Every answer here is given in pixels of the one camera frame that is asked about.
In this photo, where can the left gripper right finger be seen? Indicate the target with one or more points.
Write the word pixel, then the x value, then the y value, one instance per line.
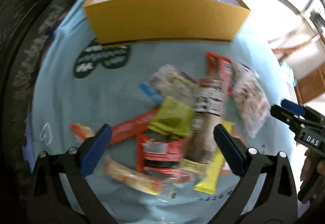
pixel 277 200

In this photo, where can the grey purple snack packet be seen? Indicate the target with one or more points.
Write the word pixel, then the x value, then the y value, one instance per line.
pixel 167 81

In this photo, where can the person's right hand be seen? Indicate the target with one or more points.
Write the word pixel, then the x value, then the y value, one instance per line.
pixel 306 166

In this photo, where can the dark carved wooden cabinet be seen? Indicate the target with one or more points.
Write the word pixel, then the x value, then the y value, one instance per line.
pixel 27 31

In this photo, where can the light blue tablecloth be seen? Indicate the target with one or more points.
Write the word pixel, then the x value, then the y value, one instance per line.
pixel 110 94

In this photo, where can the yellow snack bar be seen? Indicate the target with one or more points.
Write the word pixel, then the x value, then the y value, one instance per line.
pixel 218 167

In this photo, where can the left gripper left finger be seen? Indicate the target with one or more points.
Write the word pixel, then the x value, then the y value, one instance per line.
pixel 47 200

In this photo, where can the white rice cracker packet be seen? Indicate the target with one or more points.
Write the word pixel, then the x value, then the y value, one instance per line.
pixel 201 146

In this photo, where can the white patterned snack packet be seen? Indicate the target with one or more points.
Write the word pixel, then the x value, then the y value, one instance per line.
pixel 251 100

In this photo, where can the red white black packet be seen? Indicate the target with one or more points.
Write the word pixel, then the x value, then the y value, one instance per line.
pixel 212 93

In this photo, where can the long red snack bar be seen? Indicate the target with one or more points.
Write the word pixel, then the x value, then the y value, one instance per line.
pixel 132 127

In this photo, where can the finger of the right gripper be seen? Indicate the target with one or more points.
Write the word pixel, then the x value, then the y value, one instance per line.
pixel 293 107
pixel 287 117

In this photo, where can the green snack packet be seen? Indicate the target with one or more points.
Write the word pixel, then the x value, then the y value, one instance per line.
pixel 173 118

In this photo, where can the clear yellow cracker packet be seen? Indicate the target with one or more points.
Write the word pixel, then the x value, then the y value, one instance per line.
pixel 136 180

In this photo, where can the yellow cardboard box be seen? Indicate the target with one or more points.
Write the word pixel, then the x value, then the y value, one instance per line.
pixel 116 22

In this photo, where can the red black snack packet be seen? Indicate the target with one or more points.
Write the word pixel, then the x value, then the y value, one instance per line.
pixel 158 156

